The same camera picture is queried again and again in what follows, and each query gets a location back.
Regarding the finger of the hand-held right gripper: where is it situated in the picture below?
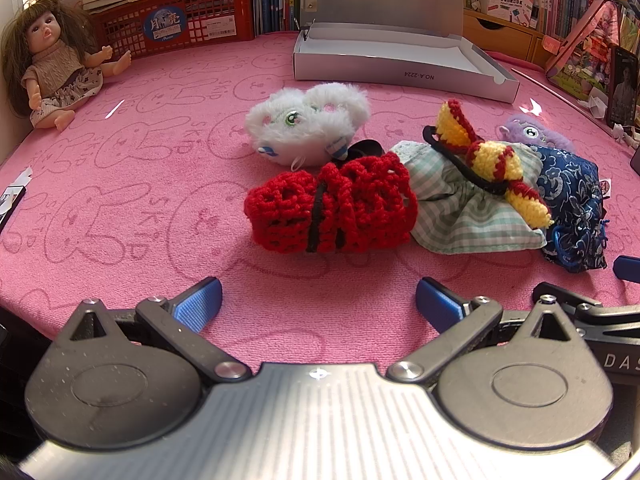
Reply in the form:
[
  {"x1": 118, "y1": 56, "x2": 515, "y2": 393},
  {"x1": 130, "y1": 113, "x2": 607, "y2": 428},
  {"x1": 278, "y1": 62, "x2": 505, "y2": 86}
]
[
  {"x1": 613, "y1": 255, "x2": 640, "y2": 281},
  {"x1": 533, "y1": 282, "x2": 640, "y2": 387}
]

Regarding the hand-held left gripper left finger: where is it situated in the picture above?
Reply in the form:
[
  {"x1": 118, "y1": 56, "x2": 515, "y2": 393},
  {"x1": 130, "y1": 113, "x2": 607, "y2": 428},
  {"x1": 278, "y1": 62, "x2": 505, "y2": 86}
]
[{"x1": 55, "y1": 276, "x2": 253, "y2": 386}]

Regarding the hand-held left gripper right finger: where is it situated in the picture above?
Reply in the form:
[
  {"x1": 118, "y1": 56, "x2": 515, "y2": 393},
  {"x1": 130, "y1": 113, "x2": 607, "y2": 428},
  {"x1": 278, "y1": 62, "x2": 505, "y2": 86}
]
[{"x1": 386, "y1": 276, "x2": 582, "y2": 386}]

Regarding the blue patterned drawstring pouch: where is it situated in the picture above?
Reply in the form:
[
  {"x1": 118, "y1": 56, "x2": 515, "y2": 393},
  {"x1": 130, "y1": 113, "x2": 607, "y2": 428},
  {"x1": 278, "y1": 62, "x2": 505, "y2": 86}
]
[{"x1": 527, "y1": 144, "x2": 609, "y2": 274}]

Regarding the green gingham cloth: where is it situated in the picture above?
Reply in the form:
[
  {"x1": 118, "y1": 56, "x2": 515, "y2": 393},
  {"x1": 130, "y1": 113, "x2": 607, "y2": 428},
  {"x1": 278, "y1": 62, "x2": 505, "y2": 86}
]
[{"x1": 390, "y1": 141, "x2": 549, "y2": 256}]

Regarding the red crochet bundle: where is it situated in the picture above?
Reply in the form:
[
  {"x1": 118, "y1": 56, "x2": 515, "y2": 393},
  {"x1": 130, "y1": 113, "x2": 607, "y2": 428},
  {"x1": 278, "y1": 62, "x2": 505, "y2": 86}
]
[{"x1": 244, "y1": 152, "x2": 419, "y2": 255}]

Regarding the yellow red crochet bow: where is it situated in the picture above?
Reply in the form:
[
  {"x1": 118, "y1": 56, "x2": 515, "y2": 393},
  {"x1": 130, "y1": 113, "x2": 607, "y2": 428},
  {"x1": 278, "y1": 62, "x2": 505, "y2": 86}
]
[{"x1": 422, "y1": 99, "x2": 554, "y2": 231}]

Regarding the purple fluffy plush toy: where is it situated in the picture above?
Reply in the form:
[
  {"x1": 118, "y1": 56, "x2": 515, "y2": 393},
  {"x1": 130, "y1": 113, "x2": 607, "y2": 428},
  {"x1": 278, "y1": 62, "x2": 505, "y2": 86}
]
[{"x1": 500, "y1": 115, "x2": 572, "y2": 152}]

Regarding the black round object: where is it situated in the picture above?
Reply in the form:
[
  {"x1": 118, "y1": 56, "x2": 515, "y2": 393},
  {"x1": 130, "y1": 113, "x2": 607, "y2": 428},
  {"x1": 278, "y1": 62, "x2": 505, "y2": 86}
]
[{"x1": 345, "y1": 139, "x2": 387, "y2": 162}]

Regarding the white fluffy plush toy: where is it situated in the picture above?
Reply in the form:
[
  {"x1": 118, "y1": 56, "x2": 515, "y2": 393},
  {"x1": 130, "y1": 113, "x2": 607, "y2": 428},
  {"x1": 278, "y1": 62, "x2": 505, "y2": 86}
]
[{"x1": 245, "y1": 82, "x2": 372, "y2": 167}]

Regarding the silver box with lid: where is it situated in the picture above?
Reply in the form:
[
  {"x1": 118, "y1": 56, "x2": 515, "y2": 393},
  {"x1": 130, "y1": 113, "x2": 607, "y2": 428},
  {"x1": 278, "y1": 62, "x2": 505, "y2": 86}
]
[{"x1": 292, "y1": 0, "x2": 521, "y2": 104}]

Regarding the pink bunny-pattern mat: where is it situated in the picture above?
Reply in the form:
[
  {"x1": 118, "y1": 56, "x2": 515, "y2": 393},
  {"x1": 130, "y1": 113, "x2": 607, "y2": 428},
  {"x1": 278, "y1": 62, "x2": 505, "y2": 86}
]
[{"x1": 0, "y1": 30, "x2": 640, "y2": 356}]

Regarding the white folded paper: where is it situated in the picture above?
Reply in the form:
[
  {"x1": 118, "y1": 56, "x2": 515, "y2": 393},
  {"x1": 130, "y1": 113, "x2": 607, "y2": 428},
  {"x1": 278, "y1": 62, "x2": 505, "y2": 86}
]
[{"x1": 580, "y1": 87, "x2": 609, "y2": 117}]

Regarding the black photo card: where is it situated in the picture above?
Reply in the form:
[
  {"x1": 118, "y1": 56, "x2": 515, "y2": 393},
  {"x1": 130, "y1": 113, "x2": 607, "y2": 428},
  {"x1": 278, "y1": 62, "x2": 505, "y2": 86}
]
[{"x1": 605, "y1": 45, "x2": 640, "y2": 129}]

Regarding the thin metal rod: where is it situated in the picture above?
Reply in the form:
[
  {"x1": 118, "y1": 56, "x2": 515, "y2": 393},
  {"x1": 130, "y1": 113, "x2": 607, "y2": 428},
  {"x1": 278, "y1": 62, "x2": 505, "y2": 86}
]
[{"x1": 510, "y1": 67, "x2": 617, "y2": 137}]

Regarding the dark flat card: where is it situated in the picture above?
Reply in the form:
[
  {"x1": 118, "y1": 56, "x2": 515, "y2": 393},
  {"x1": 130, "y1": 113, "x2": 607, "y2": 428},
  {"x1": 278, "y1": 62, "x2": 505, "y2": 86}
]
[{"x1": 0, "y1": 184, "x2": 26, "y2": 229}]

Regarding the pink house-shaped box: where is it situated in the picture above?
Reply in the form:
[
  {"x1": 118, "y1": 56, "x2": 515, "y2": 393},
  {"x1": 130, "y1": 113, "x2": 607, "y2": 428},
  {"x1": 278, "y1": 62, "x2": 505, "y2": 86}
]
[{"x1": 545, "y1": 0, "x2": 632, "y2": 107}]

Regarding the wooden drawer organizer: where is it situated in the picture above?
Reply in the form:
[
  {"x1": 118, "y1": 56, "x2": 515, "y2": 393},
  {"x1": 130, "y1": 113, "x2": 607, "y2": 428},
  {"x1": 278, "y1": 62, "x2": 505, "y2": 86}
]
[{"x1": 462, "y1": 7, "x2": 557, "y2": 67}]

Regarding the brown-haired baby doll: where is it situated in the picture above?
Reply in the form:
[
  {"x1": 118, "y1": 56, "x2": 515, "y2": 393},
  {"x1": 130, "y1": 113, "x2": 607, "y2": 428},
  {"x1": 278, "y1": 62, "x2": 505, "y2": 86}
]
[{"x1": 0, "y1": 0, "x2": 133, "y2": 132}]

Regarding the large red plastic basket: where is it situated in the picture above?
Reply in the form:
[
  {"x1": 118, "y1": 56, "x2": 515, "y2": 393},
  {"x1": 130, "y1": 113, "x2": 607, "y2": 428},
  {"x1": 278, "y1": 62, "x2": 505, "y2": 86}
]
[{"x1": 85, "y1": 0, "x2": 256, "y2": 59}]

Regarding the white printed carton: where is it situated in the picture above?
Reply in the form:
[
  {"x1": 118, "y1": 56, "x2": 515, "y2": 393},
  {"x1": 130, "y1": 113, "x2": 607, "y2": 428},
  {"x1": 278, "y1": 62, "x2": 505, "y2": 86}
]
[{"x1": 481, "y1": 0, "x2": 542, "y2": 29}]

